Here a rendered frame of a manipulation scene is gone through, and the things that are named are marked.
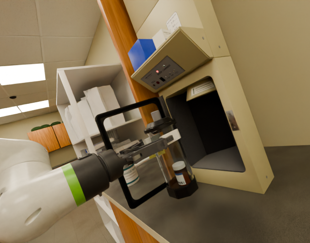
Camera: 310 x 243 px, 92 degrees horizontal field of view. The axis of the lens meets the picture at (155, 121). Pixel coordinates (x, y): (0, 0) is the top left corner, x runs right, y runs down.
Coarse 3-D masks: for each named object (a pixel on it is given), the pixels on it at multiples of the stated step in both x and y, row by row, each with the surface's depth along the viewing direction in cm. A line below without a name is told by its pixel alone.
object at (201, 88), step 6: (210, 78) 58; (198, 84) 59; (204, 84) 58; (210, 84) 57; (192, 90) 61; (198, 90) 58; (204, 90) 57; (210, 90) 56; (186, 96) 66; (192, 96) 60; (198, 96) 73
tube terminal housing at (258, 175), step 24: (168, 0) 54; (192, 0) 47; (144, 24) 66; (192, 24) 50; (216, 24) 52; (216, 48) 49; (192, 72) 55; (216, 72) 48; (168, 96) 71; (240, 96) 52; (240, 120) 49; (240, 144) 50; (192, 168) 71; (264, 168) 52; (264, 192) 49
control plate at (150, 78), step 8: (168, 56) 50; (160, 64) 54; (168, 64) 53; (176, 64) 52; (152, 72) 59; (160, 72) 58; (168, 72) 57; (176, 72) 55; (144, 80) 65; (152, 80) 64; (160, 80) 62; (168, 80) 61
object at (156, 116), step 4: (152, 112) 47; (156, 112) 47; (152, 116) 48; (156, 116) 47; (160, 116) 47; (168, 116) 47; (156, 120) 47; (160, 120) 44; (164, 120) 44; (168, 120) 45; (148, 124) 46; (152, 124) 45; (156, 124) 44; (148, 128) 45
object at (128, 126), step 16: (128, 112) 64; (144, 112) 67; (112, 128) 60; (128, 128) 63; (144, 128) 66; (112, 144) 59; (128, 144) 62; (144, 160) 64; (128, 176) 60; (144, 176) 63; (160, 176) 66; (144, 192) 62
